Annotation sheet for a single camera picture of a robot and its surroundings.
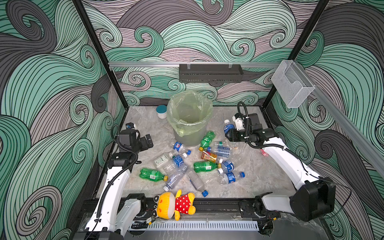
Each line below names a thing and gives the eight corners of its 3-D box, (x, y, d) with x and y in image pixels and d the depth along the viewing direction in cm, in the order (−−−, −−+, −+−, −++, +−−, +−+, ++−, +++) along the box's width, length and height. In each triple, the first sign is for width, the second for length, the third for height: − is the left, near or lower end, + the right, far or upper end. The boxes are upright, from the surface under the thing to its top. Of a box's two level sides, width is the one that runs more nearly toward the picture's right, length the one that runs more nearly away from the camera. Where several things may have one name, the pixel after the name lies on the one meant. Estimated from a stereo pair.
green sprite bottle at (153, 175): (139, 177, 84) (137, 174, 81) (143, 169, 87) (141, 166, 84) (165, 185, 82) (164, 182, 78) (168, 176, 85) (168, 173, 81)
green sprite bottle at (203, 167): (193, 173, 87) (194, 169, 83) (193, 164, 91) (193, 160, 87) (220, 173, 87) (221, 169, 83) (218, 164, 91) (220, 160, 87)
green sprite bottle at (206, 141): (197, 149, 96) (197, 146, 93) (208, 133, 104) (209, 129, 101) (203, 153, 94) (204, 150, 91) (215, 136, 103) (216, 133, 99)
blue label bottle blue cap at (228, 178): (219, 186, 83) (221, 183, 78) (216, 177, 86) (218, 173, 82) (244, 181, 84) (247, 178, 80) (240, 172, 88) (243, 169, 83)
